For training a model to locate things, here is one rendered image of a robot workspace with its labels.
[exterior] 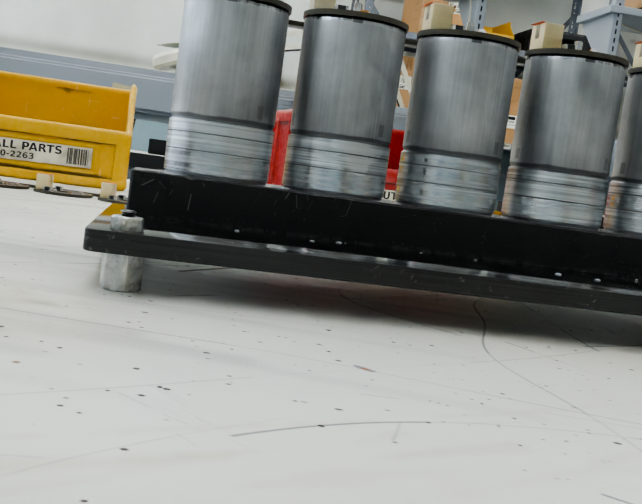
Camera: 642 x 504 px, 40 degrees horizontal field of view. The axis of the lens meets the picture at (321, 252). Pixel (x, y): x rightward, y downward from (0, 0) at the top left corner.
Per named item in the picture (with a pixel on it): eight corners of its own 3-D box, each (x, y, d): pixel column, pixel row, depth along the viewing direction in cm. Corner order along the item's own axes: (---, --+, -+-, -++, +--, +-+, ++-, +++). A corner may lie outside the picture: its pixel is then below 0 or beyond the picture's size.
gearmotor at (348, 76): (387, 242, 21) (420, 17, 20) (282, 229, 20) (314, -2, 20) (365, 232, 23) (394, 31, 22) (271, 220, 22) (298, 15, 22)
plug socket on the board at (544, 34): (570, 54, 22) (575, 26, 21) (537, 48, 21) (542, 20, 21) (556, 57, 22) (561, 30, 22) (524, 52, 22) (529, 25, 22)
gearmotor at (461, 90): (502, 256, 21) (537, 37, 21) (402, 244, 21) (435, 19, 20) (468, 245, 23) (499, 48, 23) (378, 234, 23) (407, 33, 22)
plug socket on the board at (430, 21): (460, 35, 21) (464, 6, 21) (426, 29, 21) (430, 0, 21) (450, 39, 22) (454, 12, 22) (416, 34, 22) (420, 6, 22)
